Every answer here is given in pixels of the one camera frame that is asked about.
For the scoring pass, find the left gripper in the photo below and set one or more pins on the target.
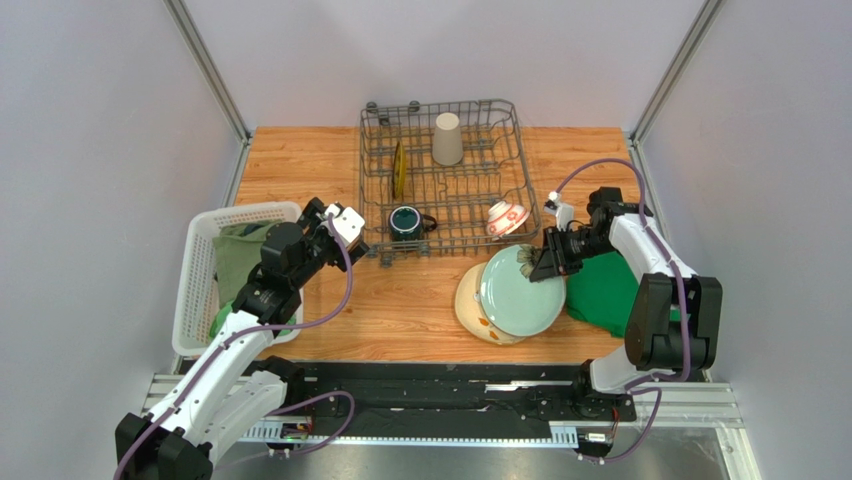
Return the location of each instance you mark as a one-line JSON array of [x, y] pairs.
[[311, 220]]

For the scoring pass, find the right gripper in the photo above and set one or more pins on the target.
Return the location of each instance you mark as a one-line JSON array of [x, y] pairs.
[[555, 250]]

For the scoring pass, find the light blue flower plate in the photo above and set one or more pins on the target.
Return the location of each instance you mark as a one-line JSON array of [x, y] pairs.
[[514, 304]]

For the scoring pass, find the cream bird plate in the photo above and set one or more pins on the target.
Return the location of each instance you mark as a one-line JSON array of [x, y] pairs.
[[470, 314]]

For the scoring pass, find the yellow patterned plate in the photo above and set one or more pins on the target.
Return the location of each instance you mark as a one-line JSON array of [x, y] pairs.
[[399, 173]]

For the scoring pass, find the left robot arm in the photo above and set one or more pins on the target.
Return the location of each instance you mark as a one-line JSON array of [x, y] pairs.
[[187, 433]]

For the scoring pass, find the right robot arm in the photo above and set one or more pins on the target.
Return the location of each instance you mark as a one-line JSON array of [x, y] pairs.
[[673, 325]]

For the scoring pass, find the green cloth on table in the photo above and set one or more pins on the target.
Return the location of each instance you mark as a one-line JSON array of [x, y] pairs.
[[602, 293]]

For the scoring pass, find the white red patterned bowl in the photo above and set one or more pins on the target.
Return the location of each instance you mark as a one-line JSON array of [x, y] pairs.
[[504, 218]]

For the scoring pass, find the olive green folded cloth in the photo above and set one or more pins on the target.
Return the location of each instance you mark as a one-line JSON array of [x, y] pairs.
[[236, 252]]

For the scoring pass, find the dark green mug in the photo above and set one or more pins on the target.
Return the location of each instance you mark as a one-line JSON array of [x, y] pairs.
[[406, 223]]

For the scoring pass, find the bright green crumpled cloth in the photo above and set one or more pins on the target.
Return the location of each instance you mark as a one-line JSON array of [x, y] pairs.
[[284, 336]]

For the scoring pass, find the white plastic basket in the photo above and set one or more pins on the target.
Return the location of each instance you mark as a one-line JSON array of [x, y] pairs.
[[197, 297]]

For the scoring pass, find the beige upside-down cup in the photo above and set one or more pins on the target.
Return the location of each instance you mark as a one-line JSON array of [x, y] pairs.
[[447, 144]]

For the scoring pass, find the grey wire dish rack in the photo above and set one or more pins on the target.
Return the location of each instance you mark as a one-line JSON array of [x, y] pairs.
[[494, 167]]

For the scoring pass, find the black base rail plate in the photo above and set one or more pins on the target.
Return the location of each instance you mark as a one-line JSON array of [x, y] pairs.
[[453, 401]]

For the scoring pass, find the left aluminium frame post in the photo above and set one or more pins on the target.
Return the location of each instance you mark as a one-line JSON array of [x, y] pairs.
[[193, 38]]

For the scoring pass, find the aluminium frame post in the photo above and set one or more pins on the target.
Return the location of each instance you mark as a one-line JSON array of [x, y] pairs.
[[695, 35], [193, 38]]

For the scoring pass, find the right aluminium frame post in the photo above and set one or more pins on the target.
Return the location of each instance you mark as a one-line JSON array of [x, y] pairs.
[[695, 35]]

